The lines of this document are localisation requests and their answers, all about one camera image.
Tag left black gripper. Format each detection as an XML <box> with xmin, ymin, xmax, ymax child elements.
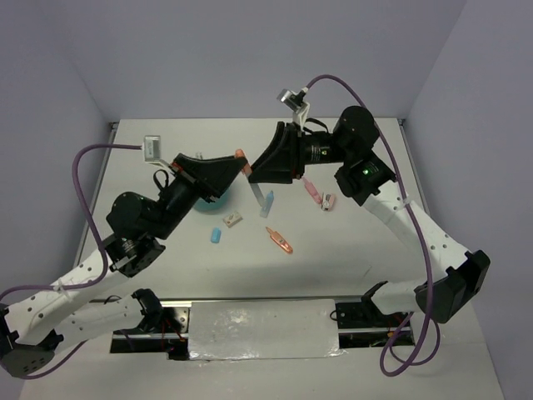
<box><xmin>154</xmin><ymin>154</ymin><xmax>252</xmax><ymax>240</ymax></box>

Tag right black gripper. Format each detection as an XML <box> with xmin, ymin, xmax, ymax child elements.
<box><xmin>247</xmin><ymin>120</ymin><xmax>351</xmax><ymax>183</ymax></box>

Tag orange highlighter marker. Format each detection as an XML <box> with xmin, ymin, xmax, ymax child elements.
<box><xmin>234</xmin><ymin>148</ymin><xmax>264</xmax><ymax>206</ymax></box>

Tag blue highlighter marker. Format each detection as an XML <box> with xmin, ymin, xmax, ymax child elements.
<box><xmin>260</xmin><ymin>191</ymin><xmax>274</xmax><ymax>218</ymax></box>

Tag blue marker cap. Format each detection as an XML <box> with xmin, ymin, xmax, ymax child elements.
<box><xmin>210</xmin><ymin>227</ymin><xmax>222</xmax><ymax>244</ymax></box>

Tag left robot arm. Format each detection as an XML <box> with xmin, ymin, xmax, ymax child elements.
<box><xmin>1</xmin><ymin>154</ymin><xmax>247</xmax><ymax>379</ymax></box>

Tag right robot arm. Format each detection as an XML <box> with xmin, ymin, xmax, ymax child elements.
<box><xmin>248</xmin><ymin>106</ymin><xmax>491</xmax><ymax>326</ymax></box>

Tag teal round organizer container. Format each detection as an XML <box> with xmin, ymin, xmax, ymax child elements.
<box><xmin>193</xmin><ymin>188</ymin><xmax>232</xmax><ymax>213</ymax></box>

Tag white eraser box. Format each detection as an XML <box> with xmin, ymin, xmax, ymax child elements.
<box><xmin>222</xmin><ymin>212</ymin><xmax>242</xmax><ymax>228</ymax></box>

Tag orange utility cutter pen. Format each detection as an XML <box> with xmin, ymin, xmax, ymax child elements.
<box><xmin>266</xmin><ymin>227</ymin><xmax>293</xmax><ymax>254</ymax></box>

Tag silver foil cover plate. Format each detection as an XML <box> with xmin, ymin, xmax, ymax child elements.
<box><xmin>188</xmin><ymin>299</ymin><xmax>342</xmax><ymax>361</ymax></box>

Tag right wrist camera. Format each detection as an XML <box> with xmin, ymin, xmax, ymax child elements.
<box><xmin>277</xmin><ymin>87</ymin><xmax>310</xmax><ymax>128</ymax></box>

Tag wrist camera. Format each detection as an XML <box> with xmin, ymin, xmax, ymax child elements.
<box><xmin>277</xmin><ymin>87</ymin><xmax>310</xmax><ymax>128</ymax></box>
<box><xmin>142</xmin><ymin>135</ymin><xmax>162</xmax><ymax>164</ymax></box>

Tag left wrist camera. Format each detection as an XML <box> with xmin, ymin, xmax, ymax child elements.
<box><xmin>142</xmin><ymin>135</ymin><xmax>162</xmax><ymax>164</ymax></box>

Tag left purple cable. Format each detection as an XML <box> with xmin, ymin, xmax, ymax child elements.
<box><xmin>0</xmin><ymin>143</ymin><xmax>145</xmax><ymax>380</ymax></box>

